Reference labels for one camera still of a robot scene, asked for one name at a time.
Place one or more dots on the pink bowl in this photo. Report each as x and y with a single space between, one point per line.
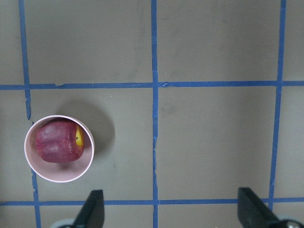
58 172

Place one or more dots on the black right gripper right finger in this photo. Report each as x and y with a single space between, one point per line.
253 213

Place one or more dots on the red apple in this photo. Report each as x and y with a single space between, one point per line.
60 141

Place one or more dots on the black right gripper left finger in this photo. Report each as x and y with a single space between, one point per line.
92 213

